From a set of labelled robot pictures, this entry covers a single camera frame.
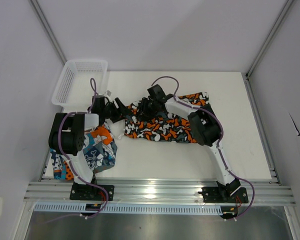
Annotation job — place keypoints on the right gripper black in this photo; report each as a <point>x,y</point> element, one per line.
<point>143,110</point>

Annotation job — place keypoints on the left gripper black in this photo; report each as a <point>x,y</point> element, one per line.
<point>120,112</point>

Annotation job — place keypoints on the black orange camouflage shorts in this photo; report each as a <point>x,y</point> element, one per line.
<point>160,127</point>

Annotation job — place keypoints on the blue orange patterned shorts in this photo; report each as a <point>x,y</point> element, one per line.
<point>99,151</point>

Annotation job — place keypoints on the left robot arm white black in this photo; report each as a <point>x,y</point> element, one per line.
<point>81,143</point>

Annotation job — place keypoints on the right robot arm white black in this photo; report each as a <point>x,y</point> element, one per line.
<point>205,127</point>

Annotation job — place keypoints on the white plastic basket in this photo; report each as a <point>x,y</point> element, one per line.
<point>73,88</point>

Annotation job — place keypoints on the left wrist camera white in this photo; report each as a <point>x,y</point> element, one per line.
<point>107,94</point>

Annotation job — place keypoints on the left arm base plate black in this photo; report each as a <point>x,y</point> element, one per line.
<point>85,192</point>

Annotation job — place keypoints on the white slotted cable duct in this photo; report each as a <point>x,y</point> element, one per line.
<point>122,208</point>

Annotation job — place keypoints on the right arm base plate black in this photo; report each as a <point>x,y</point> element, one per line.
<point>212,194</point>

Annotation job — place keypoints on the aluminium mounting rail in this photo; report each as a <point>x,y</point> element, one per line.
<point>159,191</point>

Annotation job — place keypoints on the left aluminium frame post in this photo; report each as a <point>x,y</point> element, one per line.
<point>38,11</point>

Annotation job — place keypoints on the aluminium frame post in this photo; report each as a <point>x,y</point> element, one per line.
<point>274,30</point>
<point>38,11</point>

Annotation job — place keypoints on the right side aluminium rail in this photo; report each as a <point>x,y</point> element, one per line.
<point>261,130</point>

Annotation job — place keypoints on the right aluminium frame post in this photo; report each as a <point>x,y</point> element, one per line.
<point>274,30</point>

